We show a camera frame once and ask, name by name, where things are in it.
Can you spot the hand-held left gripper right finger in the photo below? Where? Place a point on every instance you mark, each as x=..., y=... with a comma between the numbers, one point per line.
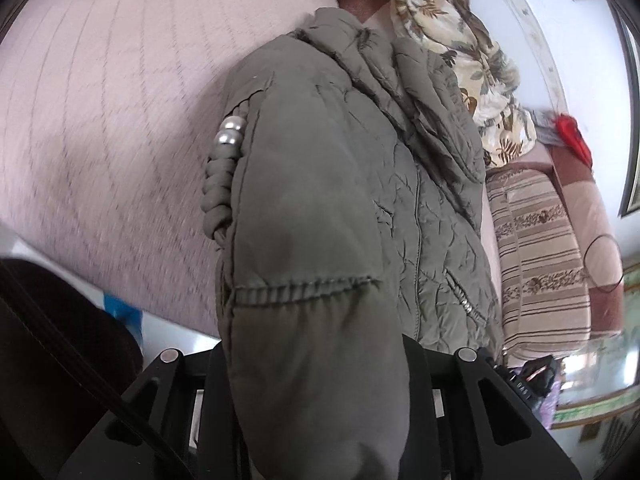
x=420, y=375

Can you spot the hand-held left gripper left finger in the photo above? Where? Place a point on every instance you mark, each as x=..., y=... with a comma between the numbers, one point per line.
x=215, y=385

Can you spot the olive quilted hooded jacket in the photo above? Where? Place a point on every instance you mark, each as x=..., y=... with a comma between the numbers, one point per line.
x=320, y=210

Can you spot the black object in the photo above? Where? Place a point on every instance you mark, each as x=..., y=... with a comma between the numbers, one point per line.
x=525, y=380

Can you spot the blue plastic bag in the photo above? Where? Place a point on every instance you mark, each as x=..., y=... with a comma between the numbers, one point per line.
x=125, y=317

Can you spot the purple cloth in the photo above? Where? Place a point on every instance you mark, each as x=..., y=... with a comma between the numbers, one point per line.
x=552, y=405

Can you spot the striped floral sofa cushion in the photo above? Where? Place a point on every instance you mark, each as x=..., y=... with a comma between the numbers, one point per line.
x=540, y=260

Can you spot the pink maroon sofa backrest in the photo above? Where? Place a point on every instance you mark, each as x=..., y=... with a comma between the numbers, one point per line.
x=590, y=210

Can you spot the grey cloth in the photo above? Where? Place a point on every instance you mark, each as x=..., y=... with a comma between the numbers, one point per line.
x=545, y=127

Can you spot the red cloth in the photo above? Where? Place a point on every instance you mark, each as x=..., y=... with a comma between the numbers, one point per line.
x=572, y=137

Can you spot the pink quilted sofa mat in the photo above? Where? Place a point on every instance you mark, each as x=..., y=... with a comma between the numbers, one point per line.
x=125, y=110

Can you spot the leaf print blanket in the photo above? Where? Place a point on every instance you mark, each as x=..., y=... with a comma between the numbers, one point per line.
x=450, y=35

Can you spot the framed wall picture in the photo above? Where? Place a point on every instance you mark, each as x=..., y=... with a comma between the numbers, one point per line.
x=630, y=135

